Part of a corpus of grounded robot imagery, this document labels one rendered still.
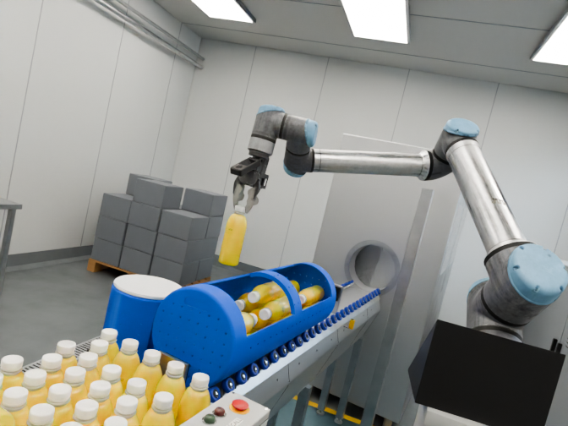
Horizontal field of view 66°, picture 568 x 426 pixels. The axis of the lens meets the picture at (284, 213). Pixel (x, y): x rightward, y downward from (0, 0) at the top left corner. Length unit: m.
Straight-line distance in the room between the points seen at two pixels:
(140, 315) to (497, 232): 1.26
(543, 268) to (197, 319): 0.93
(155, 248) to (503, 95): 4.74
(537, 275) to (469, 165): 0.45
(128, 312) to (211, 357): 0.59
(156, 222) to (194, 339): 3.80
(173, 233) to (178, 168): 2.51
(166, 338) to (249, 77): 5.94
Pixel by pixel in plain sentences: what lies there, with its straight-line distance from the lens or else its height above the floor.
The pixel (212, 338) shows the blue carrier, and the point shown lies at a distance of 1.26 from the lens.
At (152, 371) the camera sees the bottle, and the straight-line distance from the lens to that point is 1.15.
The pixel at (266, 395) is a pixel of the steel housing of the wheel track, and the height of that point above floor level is 0.85.
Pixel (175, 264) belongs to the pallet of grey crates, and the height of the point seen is 0.39.
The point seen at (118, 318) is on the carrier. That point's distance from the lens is 1.81.
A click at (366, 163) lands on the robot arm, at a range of 1.65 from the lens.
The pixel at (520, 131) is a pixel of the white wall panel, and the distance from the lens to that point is 6.47.
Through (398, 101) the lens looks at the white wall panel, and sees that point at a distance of 6.44.
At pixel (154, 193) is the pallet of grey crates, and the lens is 5.05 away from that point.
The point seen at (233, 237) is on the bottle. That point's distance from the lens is 1.50.
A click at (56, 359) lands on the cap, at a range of 1.09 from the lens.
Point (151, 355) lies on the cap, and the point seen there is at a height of 1.11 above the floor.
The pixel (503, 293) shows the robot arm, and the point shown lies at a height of 1.42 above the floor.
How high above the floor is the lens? 1.59
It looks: 5 degrees down
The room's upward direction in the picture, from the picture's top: 13 degrees clockwise
